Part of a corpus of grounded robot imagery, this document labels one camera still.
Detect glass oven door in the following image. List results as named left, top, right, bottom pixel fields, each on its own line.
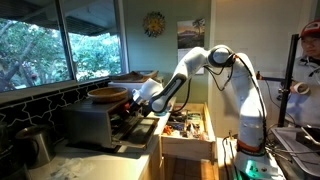
left=120, top=116, right=161, bottom=150

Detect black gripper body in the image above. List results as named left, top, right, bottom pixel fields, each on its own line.
left=128, top=99, right=149, bottom=118

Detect black camera stand pole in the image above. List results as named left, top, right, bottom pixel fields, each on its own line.
left=277, top=33, right=300, bottom=128

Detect person with red cap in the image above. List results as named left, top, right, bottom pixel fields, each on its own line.
left=285, top=18, right=320, bottom=130

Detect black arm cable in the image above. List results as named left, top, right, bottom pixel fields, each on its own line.
left=172, top=54, right=236, bottom=115

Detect wall calendar with landscape photo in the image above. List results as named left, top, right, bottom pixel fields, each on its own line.
left=176, top=18, right=206, bottom=76

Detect dark window frame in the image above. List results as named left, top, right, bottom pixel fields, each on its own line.
left=0, top=0, right=131, bottom=95

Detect metal pot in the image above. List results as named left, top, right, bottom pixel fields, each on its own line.
left=14, top=124, right=56, bottom=168

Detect black floor cables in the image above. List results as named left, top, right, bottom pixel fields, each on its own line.
left=221, top=132, right=240, bottom=180

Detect sun shaped wall decoration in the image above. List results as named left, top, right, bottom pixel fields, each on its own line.
left=142, top=11, right=167, bottom=38

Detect dark metal oven tray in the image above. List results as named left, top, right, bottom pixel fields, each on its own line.
left=111, top=113, right=144, bottom=139

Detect wooden bowl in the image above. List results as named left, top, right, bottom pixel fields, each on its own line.
left=87, top=86, right=129, bottom=104

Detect stainless steel toaster oven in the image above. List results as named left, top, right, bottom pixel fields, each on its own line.
left=61, top=93, right=160, bottom=152

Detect assorted colourful drawer clutter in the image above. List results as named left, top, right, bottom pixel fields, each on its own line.
left=163, top=105, right=210, bottom=141

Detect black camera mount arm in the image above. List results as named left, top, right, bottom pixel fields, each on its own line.
left=255, top=71, right=288, bottom=83

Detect grey tray with dark device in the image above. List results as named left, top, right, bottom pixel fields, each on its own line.
left=270, top=124, right=320, bottom=178

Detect open wooden drawer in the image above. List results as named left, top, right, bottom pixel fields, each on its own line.
left=160, top=102, right=217, bottom=162

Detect white tape roll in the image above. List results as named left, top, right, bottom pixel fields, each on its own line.
left=292, top=81, right=311, bottom=96

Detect brown wooden tray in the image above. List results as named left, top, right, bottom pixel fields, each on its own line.
left=109, top=69, right=160, bottom=84

